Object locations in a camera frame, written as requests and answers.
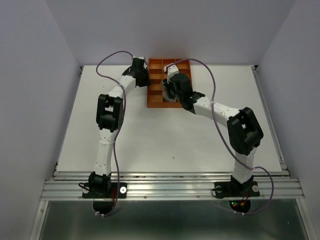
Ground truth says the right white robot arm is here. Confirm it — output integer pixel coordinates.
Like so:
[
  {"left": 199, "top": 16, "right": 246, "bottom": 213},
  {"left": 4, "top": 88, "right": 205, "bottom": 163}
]
[{"left": 160, "top": 73, "right": 264, "bottom": 195}]

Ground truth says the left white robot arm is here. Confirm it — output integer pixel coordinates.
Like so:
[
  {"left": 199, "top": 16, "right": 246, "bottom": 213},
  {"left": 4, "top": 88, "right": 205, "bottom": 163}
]
[{"left": 85, "top": 56, "right": 151, "bottom": 198}]

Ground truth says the orange compartment tray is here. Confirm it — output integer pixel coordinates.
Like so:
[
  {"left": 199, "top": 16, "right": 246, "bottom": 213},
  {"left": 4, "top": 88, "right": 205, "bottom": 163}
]
[{"left": 146, "top": 58, "right": 182, "bottom": 109}]

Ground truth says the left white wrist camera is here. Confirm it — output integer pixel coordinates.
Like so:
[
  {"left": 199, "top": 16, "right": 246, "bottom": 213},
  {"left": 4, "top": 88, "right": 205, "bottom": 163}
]
[{"left": 132, "top": 55, "right": 146, "bottom": 61}]

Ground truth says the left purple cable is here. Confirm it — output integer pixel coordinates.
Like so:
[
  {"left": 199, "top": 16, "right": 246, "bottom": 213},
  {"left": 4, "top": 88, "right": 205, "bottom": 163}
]
[{"left": 94, "top": 50, "right": 137, "bottom": 218}]

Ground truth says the purple cable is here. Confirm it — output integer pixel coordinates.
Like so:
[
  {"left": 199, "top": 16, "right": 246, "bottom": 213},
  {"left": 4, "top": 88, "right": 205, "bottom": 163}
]
[
  {"left": 94, "top": 50, "right": 137, "bottom": 218},
  {"left": 163, "top": 58, "right": 274, "bottom": 217}
]

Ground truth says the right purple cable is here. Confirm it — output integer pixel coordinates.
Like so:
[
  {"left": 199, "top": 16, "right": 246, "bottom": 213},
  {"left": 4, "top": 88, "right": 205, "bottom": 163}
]
[{"left": 163, "top": 58, "right": 274, "bottom": 217}]

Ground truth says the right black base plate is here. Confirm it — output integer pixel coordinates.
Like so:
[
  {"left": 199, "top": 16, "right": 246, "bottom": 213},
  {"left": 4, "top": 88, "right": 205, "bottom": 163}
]
[{"left": 212, "top": 181, "right": 260, "bottom": 199}]

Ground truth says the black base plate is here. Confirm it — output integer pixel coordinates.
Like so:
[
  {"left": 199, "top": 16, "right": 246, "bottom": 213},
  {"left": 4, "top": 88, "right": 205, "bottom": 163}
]
[
  {"left": 78, "top": 182, "right": 128, "bottom": 200},
  {"left": 212, "top": 181, "right": 260, "bottom": 199}
]

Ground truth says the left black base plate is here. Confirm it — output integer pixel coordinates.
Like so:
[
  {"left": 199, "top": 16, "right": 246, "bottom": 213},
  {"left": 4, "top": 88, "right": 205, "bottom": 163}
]
[{"left": 78, "top": 182, "right": 128, "bottom": 200}]

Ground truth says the aluminium rail frame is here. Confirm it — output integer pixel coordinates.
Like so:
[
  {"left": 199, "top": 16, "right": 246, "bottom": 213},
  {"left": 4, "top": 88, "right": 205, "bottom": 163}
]
[{"left": 33, "top": 65, "right": 309, "bottom": 240}]

